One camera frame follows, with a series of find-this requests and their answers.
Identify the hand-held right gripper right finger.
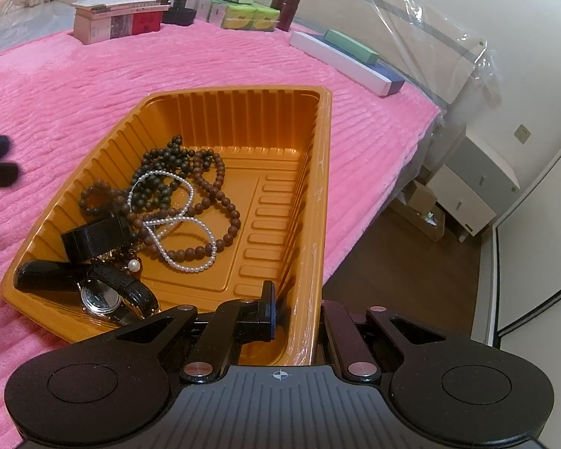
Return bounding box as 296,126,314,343
320,299,448,384

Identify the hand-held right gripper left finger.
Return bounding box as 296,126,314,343
117,281,278,383

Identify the clear crystal bead bracelet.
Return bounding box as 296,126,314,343
126,171,217,273

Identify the long brown bead necklace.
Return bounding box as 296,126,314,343
122,149,242,263

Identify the brown bead bracelet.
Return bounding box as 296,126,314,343
77,178,129,220

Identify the black wide band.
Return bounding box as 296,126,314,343
60,215,132,263

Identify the gold pearl earring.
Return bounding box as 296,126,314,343
98,249,142,273

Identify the black wristwatch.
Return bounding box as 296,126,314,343
15,259,160,327

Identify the orange plastic tray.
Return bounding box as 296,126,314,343
1,85,334,368

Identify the pink plush blanket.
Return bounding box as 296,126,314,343
0,19,442,436

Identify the cardboard box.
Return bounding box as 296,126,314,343
399,180,446,243

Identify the dark patterned box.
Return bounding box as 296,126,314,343
108,13,134,39

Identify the white flat box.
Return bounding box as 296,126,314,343
71,0,170,14

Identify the grey white nightstand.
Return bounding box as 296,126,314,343
430,124,521,243

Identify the white wardrobe with dark trim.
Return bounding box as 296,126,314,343
470,124,561,351

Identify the dark blue long box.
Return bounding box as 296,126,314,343
376,58,406,97

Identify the white tissue pack bundle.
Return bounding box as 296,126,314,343
197,0,228,26

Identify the white long box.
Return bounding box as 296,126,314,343
289,31,389,98

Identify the green long box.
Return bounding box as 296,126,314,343
325,29,380,65

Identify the green tissue pack bundle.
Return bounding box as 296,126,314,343
221,2,281,33

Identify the plastic wrapped headboard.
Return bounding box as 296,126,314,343
252,0,489,108

